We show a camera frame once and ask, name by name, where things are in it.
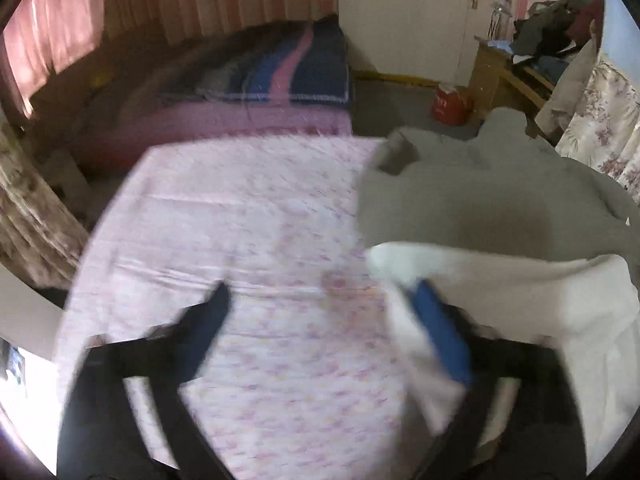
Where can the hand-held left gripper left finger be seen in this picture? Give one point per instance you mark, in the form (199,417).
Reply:
(207,325)

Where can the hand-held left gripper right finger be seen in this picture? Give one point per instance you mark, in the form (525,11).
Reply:
(445,337)

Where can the grey garment with white lining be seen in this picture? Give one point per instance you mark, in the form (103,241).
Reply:
(475,195)

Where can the pile of dark clothes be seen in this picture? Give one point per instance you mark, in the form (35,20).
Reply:
(555,25)

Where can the pink floral bedsheet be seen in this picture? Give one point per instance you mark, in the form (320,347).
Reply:
(270,220)

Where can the red bag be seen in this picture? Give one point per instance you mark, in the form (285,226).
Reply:
(451,106)

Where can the wooden chair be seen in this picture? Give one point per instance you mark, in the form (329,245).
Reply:
(492,77)

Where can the folded blue striped quilt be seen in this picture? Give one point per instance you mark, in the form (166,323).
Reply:
(280,65)

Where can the white floral curtain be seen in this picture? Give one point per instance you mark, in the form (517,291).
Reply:
(602,115)

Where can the white wardrobe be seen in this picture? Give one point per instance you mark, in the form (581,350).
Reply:
(415,20)

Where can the pink window curtain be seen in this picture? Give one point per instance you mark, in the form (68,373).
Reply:
(47,40)

